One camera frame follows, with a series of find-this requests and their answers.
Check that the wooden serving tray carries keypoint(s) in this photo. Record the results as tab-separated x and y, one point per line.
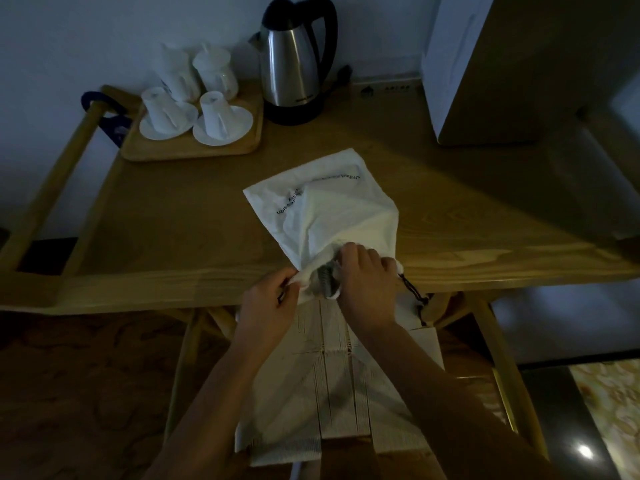
190	148

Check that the grey ribbed object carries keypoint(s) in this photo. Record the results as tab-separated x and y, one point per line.
326	280

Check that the person's left hand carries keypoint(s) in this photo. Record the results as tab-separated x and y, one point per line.
262	312

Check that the person's right forearm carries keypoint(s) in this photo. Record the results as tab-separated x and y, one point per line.
440	399

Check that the white cabinet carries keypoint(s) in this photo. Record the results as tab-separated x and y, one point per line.
450	59

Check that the white saucer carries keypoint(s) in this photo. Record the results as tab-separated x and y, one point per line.
240	123
187	119

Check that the white upturned cup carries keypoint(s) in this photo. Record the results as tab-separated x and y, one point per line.
161	109
217	113

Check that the person's left fingers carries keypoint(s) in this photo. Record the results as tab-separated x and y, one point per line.
290	280

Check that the person's right hand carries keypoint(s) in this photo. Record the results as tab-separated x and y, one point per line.
367	289

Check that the stainless steel electric kettle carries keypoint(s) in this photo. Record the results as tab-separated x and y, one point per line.
287	59

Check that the black kettle base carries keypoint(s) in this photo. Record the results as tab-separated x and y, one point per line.
295	113

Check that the black kettle plug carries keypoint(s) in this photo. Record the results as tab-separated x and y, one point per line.
345	76

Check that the person's right fingers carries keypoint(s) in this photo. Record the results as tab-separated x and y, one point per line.
362	255

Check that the wooden rail frame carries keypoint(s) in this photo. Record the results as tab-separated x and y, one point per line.
55	174

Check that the person's left forearm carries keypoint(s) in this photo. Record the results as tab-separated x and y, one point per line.
220	409

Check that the white lidded cup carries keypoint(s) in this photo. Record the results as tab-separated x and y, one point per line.
216	69
176	69

